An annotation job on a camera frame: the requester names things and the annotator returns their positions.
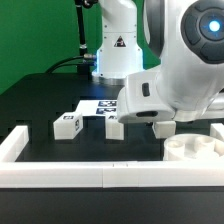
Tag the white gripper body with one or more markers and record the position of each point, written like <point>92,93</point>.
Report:
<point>138,101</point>

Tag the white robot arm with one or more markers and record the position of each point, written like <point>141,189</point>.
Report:
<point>188,38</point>

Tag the white U-shaped fence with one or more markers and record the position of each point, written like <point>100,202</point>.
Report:
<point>15,174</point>

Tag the white paper marker sheet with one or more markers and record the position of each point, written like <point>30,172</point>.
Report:
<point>96,107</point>

